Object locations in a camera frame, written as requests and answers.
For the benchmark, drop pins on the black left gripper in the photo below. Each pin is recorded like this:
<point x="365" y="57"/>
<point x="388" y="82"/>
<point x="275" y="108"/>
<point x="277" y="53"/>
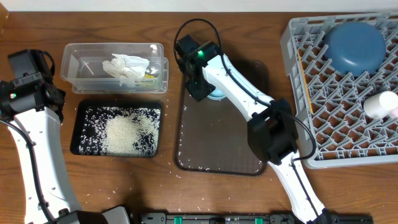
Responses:
<point x="60" y="93"/>

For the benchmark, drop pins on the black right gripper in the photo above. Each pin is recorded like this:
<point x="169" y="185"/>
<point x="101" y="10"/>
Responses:
<point x="195" y="86"/>

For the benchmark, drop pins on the light blue small bowl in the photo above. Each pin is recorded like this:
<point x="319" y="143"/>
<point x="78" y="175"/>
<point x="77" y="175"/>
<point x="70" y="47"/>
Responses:
<point x="216" y="95"/>

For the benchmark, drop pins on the yellow green snack wrapper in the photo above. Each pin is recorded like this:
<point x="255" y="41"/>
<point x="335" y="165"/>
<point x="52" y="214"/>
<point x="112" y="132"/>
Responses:
<point x="149" y="81"/>

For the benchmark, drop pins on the white napkin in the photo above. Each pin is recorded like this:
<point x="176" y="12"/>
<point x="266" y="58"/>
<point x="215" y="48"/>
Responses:
<point x="126" y="66"/>

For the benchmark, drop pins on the white rice pile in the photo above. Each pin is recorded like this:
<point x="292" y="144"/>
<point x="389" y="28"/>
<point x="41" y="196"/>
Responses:
<point x="121" y="132"/>

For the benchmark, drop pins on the wooden chopstick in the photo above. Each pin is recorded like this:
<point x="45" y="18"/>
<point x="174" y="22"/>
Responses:
<point x="305" y="84"/>

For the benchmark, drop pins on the dark blue plate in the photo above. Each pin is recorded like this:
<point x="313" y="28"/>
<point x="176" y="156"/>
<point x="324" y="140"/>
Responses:
<point x="355" y="47"/>

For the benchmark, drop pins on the cream paper cup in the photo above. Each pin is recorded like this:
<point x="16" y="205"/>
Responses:
<point x="380" y="105"/>

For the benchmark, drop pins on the pink cup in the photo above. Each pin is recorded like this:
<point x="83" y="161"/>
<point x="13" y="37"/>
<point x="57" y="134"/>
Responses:
<point x="393" y="113"/>

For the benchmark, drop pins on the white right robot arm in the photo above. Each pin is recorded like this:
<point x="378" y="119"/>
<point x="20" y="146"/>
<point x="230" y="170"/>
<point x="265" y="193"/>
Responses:
<point x="271" y="126"/>

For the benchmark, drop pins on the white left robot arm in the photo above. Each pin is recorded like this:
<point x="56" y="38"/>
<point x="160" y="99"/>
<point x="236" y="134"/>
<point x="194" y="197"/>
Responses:
<point x="49" y="195"/>

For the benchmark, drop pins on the grey dishwasher rack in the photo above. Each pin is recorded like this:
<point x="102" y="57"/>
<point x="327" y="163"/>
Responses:
<point x="338" y="133"/>

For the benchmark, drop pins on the clear plastic bin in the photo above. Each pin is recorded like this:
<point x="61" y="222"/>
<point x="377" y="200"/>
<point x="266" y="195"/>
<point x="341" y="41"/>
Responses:
<point x="102" y="68"/>

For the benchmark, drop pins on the dark brown serving tray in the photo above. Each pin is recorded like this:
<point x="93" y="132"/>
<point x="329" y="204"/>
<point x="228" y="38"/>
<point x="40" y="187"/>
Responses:
<point x="212" y="138"/>

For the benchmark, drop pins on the black tray bin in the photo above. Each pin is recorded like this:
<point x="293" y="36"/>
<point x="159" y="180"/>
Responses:
<point x="115" y="127"/>

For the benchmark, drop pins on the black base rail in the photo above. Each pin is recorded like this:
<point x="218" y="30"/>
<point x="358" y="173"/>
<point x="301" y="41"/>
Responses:
<point x="162" y="218"/>

